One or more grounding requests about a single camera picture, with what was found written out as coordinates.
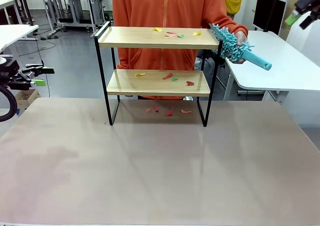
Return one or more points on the black stand pole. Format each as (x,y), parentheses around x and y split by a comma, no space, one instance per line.
(27,5)
(272,0)

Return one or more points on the white table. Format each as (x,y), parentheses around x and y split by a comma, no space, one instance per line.
(275,60)
(15,33)

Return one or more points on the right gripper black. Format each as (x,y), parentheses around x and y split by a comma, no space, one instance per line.
(310,0)

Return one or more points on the black metal shelf frame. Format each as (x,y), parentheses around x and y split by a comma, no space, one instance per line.
(100,60)

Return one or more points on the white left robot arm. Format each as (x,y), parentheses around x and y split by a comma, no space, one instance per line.
(2,59)

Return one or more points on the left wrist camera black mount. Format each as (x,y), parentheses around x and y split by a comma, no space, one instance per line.
(10,65)

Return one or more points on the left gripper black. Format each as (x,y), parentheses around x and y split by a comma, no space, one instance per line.
(15,82)

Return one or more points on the wooden shelf board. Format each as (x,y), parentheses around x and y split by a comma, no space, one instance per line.
(150,84)
(140,36)

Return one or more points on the white desk with dark shelf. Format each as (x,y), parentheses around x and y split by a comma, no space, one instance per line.
(10,8)

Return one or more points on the red paper scrap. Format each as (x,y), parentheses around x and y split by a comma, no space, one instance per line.
(156,108)
(167,76)
(169,113)
(190,83)
(171,34)

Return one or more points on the person's left forearm orange sleeve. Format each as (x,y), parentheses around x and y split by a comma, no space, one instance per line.
(232,23)

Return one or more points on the teal microfiber duster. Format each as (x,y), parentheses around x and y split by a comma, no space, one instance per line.
(232,45)

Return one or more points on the cardboard box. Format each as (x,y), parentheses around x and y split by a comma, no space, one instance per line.
(25,98)

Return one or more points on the black monitor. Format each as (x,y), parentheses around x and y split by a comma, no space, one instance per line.
(265,15)

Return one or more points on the person's left hand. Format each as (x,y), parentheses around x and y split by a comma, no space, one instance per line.
(242,38)

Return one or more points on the green paper scrap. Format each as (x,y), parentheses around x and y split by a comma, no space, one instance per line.
(180,36)
(174,79)

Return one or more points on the person in orange hoodie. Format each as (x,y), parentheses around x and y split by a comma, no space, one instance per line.
(162,8)

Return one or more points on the cardboard sheet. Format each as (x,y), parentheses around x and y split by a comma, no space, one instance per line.
(291,8)

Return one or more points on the yellow paper scrap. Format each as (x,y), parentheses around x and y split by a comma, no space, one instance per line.
(157,29)
(197,33)
(140,74)

